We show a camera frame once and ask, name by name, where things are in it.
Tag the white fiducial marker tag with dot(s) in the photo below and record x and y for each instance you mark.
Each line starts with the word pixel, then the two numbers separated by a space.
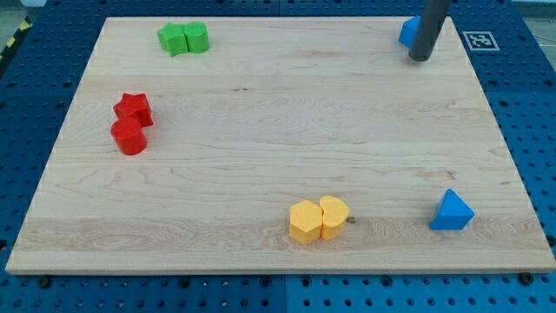
pixel 478 40

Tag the green star block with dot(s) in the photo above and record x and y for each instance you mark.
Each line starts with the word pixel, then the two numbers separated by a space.
pixel 172 39

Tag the blue cube block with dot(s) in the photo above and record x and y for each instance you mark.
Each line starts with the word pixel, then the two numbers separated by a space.
pixel 408 31

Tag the red cylinder block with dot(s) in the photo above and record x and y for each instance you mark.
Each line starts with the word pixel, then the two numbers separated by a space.
pixel 128 135

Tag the yellow hexagon block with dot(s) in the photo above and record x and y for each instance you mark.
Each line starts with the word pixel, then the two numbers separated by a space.
pixel 305 222

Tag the yellow heart block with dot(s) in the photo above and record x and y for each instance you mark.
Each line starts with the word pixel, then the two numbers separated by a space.
pixel 334 217

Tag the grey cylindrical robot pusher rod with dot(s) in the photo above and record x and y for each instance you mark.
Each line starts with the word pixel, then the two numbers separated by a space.
pixel 431 22

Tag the red star block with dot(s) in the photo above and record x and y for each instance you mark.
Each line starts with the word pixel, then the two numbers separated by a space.
pixel 134 106

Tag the light wooden board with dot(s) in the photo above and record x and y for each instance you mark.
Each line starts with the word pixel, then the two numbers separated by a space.
pixel 277 111

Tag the blue triangle block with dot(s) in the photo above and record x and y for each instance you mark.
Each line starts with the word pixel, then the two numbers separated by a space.
pixel 452 213

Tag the green cylinder block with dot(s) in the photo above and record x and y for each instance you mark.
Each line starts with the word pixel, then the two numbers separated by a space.
pixel 197 38

